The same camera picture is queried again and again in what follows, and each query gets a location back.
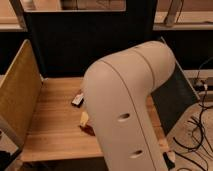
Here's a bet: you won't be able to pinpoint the left wooden side panel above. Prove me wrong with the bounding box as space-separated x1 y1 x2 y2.
0 40 42 148

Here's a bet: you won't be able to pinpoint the black right side panel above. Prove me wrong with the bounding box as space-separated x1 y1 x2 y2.
151 37 200 136

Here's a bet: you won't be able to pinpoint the black floor cables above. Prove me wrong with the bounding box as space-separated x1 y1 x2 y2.
172 57 213 171

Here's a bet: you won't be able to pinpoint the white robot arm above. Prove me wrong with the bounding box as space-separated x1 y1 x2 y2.
83 41 175 171

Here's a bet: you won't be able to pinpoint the black and white eraser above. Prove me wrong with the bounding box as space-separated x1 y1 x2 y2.
71 90 84 108

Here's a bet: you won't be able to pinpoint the black panel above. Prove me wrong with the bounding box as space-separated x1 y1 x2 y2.
24 0 157 77
151 37 200 136

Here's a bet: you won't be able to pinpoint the black back panel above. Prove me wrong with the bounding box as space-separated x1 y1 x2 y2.
24 0 157 77

